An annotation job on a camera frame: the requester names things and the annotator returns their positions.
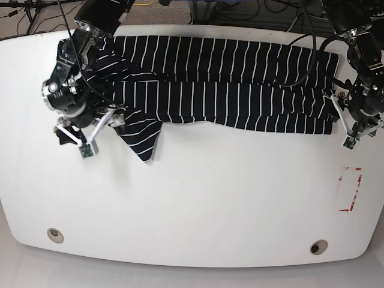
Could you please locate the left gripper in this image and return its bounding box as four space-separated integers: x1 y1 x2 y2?
343 86 383 124

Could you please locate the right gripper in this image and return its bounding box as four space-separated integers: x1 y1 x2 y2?
41 86 125 145

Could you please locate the black white striped T-shirt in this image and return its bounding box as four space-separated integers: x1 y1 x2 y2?
86 35 338 162

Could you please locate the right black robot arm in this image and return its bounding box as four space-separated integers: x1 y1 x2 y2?
41 1 134 155

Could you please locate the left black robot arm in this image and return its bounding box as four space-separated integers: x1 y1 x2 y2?
320 1 383 124

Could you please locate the red tape rectangle marking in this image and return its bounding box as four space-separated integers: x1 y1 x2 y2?
335 167 362 212

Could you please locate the black tripod stand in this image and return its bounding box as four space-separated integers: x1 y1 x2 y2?
1 0 58 36

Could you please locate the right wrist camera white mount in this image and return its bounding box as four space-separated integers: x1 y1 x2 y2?
55 108 124 159

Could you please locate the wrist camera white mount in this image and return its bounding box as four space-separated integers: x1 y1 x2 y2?
55 108 124 159
329 93 383 151

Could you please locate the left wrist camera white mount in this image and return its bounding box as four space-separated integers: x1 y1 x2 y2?
329 93 383 151

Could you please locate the left table cable grommet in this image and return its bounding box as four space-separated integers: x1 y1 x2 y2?
47 228 64 244

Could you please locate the table cable grommet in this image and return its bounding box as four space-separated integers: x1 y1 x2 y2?
310 239 328 256
47 228 64 244

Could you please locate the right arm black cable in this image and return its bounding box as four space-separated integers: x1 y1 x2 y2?
55 0 124 109

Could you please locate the right table cable grommet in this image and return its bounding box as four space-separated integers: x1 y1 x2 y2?
310 239 328 256

